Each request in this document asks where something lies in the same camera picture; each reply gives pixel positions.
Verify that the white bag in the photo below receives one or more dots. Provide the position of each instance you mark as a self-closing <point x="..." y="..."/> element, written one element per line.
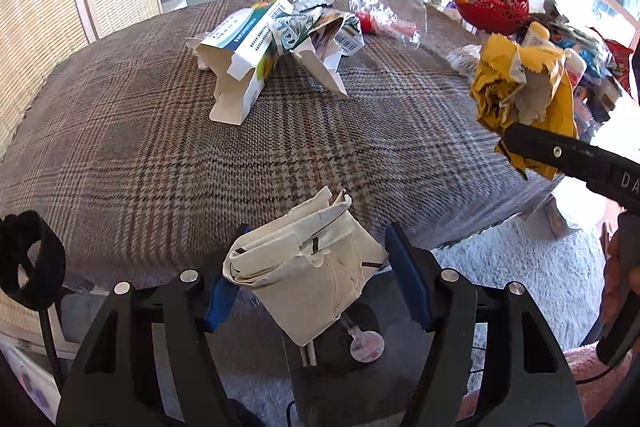
<point x="560" y="217"/>

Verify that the red plastic basket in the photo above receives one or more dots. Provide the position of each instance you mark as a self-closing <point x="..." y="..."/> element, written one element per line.
<point x="495" y="12"/>

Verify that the crumpled clear plastic bag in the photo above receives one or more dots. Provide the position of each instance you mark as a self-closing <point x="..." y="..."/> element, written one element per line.
<point x="462" y="59"/>

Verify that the cream bottle yellow cap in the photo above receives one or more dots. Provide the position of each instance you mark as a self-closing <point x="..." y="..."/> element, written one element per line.
<point x="537" y="34"/>

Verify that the brown plaid blanket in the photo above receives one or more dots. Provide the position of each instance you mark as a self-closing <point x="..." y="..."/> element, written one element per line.
<point x="150" y="132"/>

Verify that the clear plastic wrapper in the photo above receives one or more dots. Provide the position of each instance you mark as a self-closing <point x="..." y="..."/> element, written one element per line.
<point x="395" y="14"/>

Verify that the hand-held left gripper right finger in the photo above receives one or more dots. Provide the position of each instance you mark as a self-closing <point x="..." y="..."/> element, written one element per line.
<point x="407" y="277"/>

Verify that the pile of snack packets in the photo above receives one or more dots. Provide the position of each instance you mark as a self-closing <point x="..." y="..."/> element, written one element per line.
<point x="595" y="52"/>

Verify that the person's right hand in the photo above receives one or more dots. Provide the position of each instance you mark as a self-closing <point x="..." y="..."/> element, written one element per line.
<point x="612" y="277"/>

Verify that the black trash bin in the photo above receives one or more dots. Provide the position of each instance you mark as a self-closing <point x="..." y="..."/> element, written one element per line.
<point x="325" y="387"/>

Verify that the yellow wrapper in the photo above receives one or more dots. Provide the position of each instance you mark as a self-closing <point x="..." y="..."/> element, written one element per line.
<point x="500" y="72"/>

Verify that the white stool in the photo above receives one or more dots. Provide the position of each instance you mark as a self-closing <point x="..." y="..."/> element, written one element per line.
<point x="180" y="2"/>

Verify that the white bottle red label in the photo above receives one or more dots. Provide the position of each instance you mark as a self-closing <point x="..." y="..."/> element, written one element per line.
<point x="575" y="67"/>

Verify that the round white pink tag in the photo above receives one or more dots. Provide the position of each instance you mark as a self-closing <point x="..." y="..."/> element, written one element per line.
<point x="366" y="346"/>

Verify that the white carton box blue-green print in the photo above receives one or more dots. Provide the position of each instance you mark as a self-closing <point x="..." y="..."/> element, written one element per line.
<point x="240" y="57"/>

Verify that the torn white paper carton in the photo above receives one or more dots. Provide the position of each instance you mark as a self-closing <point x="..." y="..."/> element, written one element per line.
<point x="325" y="52"/>

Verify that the grey shaggy rug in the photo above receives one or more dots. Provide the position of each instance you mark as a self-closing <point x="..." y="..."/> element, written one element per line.
<point x="525" y="277"/>

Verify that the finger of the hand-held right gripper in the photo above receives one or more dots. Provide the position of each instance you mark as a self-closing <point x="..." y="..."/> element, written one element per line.
<point x="550" y="152"/>

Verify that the small red packet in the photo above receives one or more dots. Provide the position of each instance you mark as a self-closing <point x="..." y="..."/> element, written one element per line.
<point x="367" y="23"/>

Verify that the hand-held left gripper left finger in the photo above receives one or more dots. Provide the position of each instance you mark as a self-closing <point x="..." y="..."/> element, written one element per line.
<point x="220" y="302"/>

